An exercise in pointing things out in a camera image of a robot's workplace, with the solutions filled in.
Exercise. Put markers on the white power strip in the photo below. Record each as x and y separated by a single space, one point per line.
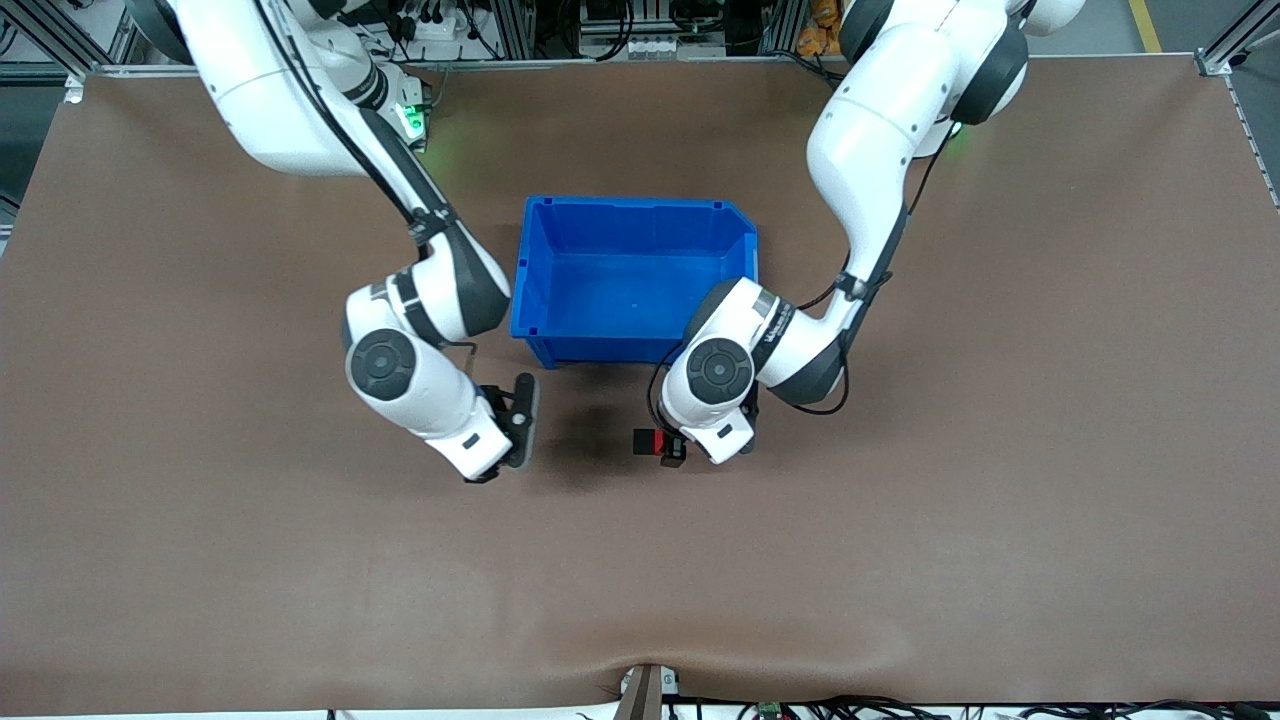
440 25

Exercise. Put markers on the aluminium frame strut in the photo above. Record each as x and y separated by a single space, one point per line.
1225 50
58 35

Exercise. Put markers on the black cube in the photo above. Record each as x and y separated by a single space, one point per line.
641 443

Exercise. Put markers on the bag of orange snacks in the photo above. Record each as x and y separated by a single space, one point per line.
820 35

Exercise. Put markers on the blue plastic storage bin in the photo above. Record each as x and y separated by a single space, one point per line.
630 270

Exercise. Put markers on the red cube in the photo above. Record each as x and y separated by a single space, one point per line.
658 443

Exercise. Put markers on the aluminium table edge rail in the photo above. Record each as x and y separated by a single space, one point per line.
650 62

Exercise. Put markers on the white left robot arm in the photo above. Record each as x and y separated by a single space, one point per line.
870 130

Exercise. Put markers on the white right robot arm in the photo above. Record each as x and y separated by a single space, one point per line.
270 90

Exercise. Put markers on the grey equipment box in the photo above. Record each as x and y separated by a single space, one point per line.
650 45

